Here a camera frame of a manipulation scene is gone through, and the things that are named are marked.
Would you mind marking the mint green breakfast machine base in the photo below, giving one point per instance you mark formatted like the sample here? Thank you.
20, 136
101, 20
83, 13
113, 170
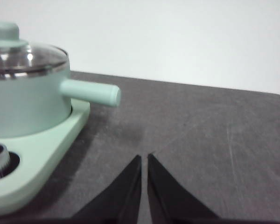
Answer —
42, 149

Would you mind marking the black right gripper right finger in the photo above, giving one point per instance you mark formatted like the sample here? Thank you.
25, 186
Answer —
168, 200

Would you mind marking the mint green steamer pot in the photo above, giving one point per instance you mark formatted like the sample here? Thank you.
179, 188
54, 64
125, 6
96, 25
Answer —
32, 102

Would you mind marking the glass lid with green knob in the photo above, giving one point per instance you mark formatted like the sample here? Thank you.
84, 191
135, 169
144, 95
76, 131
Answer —
7, 32

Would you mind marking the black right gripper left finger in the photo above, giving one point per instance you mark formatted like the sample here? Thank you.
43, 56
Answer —
123, 198

